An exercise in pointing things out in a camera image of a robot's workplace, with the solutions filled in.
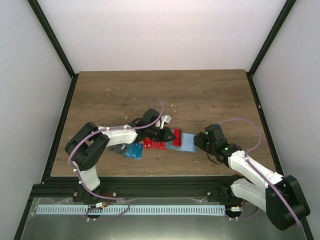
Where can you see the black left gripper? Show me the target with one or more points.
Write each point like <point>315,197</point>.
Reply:
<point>167,131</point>

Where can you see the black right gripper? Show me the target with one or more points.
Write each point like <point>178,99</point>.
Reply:
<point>199,141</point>

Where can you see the single red credit card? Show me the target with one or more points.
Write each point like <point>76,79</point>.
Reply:
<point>178,137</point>

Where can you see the blue card holder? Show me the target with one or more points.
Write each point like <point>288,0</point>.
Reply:
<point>187,144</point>

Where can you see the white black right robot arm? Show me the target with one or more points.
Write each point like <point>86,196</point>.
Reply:
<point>280,197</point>

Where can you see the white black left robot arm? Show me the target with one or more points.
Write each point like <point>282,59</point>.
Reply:
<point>86,147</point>

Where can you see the red credit card pile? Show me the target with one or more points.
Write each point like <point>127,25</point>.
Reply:
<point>150,144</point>

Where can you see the blue credit card pile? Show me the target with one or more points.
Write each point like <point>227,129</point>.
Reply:
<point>134,151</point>

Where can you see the black credit card pile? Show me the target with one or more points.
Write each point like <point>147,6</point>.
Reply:
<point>119,149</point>

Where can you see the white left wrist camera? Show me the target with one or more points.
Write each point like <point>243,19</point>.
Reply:
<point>165,119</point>

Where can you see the light blue slotted cable duct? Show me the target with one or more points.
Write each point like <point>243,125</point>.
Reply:
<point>112,210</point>

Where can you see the black front frame rail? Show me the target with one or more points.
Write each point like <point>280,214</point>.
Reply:
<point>216,188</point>

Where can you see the grey metal base plate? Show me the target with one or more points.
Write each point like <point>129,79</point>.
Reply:
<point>253,225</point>

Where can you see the black right frame post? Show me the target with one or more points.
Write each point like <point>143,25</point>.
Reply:
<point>277,25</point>

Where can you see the black frame post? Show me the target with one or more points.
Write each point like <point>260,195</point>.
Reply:
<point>277,25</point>
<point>41,17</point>

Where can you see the black left frame post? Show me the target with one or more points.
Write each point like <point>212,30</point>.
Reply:
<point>41,17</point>

